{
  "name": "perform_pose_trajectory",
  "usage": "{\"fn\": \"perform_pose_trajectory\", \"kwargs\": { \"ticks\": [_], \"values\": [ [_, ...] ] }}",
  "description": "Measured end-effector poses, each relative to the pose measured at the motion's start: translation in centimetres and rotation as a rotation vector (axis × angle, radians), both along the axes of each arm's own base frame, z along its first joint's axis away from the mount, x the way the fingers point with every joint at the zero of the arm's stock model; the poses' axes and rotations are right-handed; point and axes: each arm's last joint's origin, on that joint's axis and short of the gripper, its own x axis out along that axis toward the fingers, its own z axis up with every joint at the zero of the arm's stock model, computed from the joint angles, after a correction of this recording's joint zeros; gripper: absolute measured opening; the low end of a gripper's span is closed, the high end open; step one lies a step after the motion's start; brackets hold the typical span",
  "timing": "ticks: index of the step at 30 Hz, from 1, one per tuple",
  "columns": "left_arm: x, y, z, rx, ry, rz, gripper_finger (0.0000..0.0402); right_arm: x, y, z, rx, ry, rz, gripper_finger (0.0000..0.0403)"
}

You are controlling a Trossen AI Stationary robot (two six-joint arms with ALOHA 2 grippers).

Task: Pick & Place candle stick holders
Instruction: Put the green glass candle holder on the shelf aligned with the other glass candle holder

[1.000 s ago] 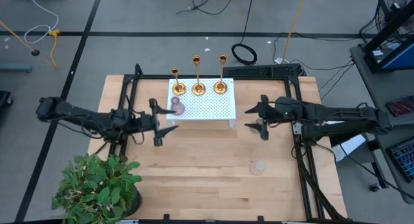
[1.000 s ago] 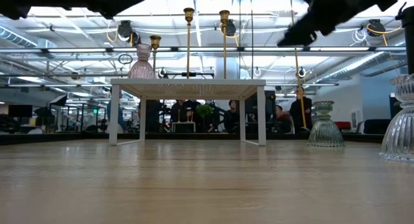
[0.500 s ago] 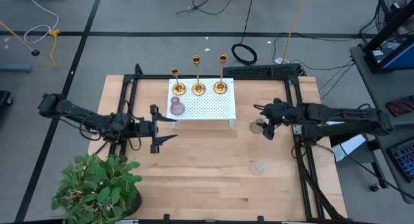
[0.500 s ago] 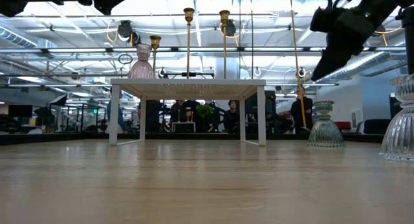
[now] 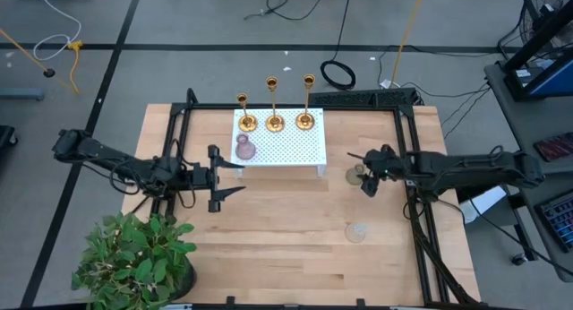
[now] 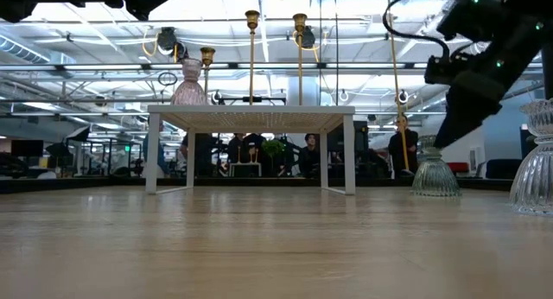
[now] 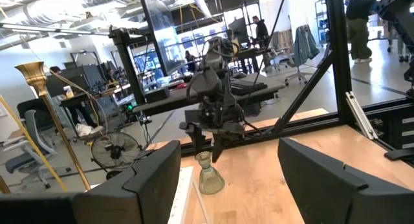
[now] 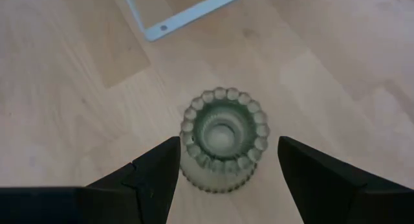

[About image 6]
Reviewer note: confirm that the white ringed hanging lamp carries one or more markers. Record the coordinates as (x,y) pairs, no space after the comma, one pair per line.
(216,97)
(402,97)

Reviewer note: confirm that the black table frame rail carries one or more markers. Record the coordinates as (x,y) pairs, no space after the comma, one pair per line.
(26,185)

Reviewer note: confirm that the thin yellow slanted pole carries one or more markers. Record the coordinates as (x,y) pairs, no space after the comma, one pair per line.
(402,117)

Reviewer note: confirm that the pink ribbed glass candle holder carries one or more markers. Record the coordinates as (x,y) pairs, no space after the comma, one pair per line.
(189,93)

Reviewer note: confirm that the person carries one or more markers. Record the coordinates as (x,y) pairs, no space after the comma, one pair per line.
(246,148)
(309,158)
(198,154)
(164,156)
(394,150)

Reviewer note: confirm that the white perforated metal shelf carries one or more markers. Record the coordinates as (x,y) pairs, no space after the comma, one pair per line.
(259,110)

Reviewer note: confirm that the small white stool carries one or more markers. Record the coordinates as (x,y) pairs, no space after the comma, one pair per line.
(245,163)

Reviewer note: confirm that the short brass candlestick holder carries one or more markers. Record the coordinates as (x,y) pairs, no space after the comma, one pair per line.
(207,55)

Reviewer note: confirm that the green potted plant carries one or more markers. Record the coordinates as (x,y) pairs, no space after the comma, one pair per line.
(274,148)

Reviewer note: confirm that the tall brass candlestick holder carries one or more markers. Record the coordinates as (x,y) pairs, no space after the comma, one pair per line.
(252,65)
(300,65)

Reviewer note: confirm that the clear ribbed glass candle holder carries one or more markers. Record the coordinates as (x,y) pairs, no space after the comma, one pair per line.
(535,178)

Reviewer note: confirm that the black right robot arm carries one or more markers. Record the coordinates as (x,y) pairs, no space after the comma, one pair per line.
(518,22)

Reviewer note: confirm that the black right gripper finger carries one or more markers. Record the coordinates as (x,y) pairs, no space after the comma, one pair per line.
(451,113)
(468,117)

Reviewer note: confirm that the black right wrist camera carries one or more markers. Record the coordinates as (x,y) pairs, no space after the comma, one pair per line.
(445,70)

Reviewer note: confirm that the black monitor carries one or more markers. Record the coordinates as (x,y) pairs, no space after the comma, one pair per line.
(27,148)

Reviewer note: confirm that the black bar with camera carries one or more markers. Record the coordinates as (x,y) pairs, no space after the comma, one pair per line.
(252,99)

